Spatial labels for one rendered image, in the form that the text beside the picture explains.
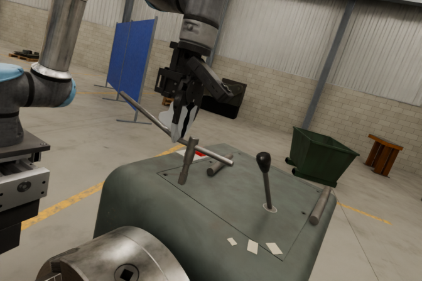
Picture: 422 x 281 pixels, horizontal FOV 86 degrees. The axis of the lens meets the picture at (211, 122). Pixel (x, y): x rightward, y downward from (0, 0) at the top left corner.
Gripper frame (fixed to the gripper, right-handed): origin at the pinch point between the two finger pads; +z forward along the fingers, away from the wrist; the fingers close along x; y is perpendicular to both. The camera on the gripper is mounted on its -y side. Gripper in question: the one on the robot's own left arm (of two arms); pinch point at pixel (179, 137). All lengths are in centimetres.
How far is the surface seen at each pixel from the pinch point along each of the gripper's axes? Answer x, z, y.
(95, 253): 20.7, 14.8, -2.6
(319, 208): -20.8, 9.7, -33.8
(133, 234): 14.2, 14.7, -4.0
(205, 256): 9.6, 14.4, -16.3
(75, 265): 23.9, 14.7, -2.5
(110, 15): -849, -148, 1066
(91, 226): -84, 139, 110
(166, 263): 15.4, 14.3, -12.1
